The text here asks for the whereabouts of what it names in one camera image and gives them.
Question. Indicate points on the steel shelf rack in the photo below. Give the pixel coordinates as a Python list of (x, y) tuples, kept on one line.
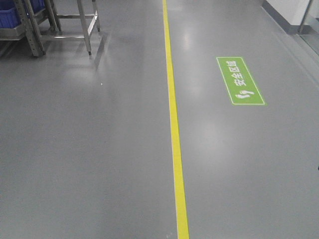
[(29, 22)]

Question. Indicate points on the green safety floor sign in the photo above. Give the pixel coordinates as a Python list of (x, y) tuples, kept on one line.
[(240, 85)]

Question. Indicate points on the yellow floor line tape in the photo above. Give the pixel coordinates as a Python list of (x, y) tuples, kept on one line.
[(179, 188)]

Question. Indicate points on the blue plastic bin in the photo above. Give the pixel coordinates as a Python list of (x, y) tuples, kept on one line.
[(8, 13)]

